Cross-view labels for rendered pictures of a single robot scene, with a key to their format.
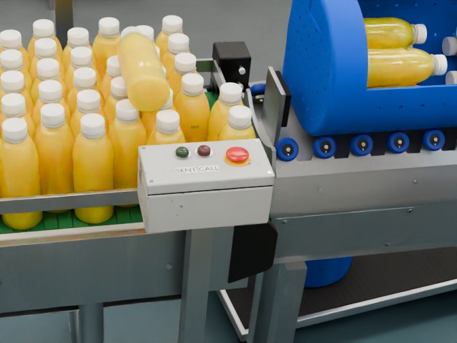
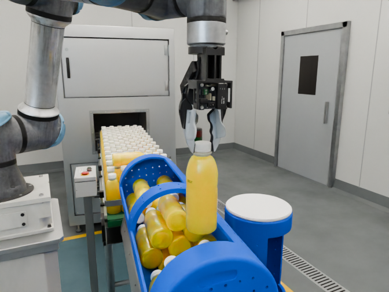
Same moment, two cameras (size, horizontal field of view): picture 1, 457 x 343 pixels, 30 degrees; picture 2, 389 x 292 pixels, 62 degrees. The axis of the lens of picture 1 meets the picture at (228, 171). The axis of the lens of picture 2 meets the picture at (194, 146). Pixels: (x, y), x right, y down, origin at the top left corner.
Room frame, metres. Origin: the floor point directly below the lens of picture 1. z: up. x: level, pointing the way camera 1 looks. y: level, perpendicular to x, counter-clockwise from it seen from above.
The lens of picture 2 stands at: (1.59, -1.53, 1.59)
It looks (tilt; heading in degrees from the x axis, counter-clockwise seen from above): 13 degrees down; 89
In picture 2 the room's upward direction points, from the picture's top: straight up
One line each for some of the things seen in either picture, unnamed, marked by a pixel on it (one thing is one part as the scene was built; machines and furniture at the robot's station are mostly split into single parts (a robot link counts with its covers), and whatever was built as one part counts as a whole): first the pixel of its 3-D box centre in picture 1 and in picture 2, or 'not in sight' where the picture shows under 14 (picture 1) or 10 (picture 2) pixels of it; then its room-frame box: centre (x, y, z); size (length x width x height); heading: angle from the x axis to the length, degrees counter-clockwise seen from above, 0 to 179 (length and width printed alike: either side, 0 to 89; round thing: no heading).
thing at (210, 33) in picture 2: not in sight; (208, 36); (1.63, -0.88, 1.66); 0.08 x 0.08 x 0.05
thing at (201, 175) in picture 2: not in sight; (201, 190); (1.62, -0.86, 1.33); 0.07 x 0.07 x 0.19
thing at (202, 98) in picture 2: not in sight; (207, 79); (1.62, -0.89, 1.58); 0.09 x 0.08 x 0.12; 106
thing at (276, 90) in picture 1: (276, 107); not in sight; (1.39, -0.08, 0.99); 0.10 x 0.02 x 0.12; 16
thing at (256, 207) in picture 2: not in sight; (258, 206); (1.88, -0.25, 1.03); 0.28 x 0.28 x 0.01
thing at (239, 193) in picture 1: (203, 184); (85, 180); (1.06, 0.04, 1.05); 0.20 x 0.10 x 0.10; 106
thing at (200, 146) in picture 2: not in sight; (202, 146); (1.62, -0.86, 1.43); 0.04 x 0.04 x 0.02
